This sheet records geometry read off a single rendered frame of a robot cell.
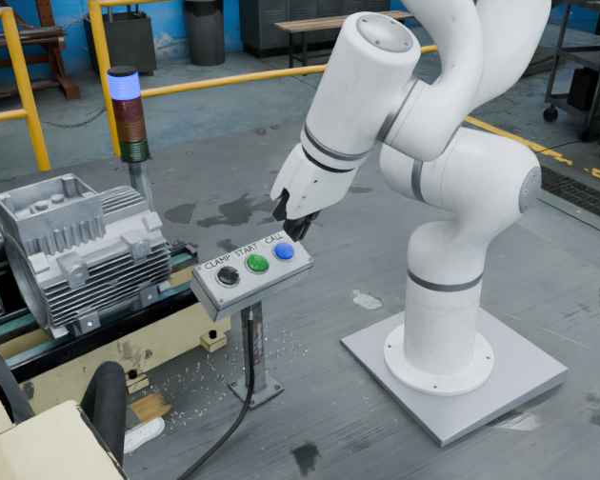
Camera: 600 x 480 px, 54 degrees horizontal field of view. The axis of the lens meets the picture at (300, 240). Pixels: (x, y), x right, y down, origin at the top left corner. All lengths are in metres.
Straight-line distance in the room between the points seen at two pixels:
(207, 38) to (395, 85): 5.39
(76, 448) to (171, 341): 0.79
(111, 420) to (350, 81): 0.40
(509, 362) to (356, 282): 0.37
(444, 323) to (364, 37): 0.51
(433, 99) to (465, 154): 0.20
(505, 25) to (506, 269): 0.66
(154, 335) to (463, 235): 0.54
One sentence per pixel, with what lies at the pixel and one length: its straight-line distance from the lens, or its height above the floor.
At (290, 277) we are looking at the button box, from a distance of 0.87.
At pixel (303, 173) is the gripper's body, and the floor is 1.24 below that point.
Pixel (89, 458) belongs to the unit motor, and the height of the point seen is 1.31.
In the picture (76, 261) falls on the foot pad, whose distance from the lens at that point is 0.89.
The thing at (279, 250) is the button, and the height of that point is 1.07.
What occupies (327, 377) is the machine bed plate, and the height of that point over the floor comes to 0.80.
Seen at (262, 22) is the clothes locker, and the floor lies 0.37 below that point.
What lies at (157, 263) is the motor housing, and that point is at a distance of 0.96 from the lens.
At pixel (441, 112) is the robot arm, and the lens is 0.62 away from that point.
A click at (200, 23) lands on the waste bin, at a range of 5.94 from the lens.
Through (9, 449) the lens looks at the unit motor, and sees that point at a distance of 0.31.
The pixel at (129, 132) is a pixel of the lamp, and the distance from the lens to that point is 1.27.
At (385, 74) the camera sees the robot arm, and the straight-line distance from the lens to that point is 0.60.
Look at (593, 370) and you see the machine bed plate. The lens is 1.18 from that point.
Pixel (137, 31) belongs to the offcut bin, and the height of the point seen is 0.41.
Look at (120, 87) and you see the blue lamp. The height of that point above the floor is 1.19.
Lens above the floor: 1.54
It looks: 31 degrees down
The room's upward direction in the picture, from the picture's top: straight up
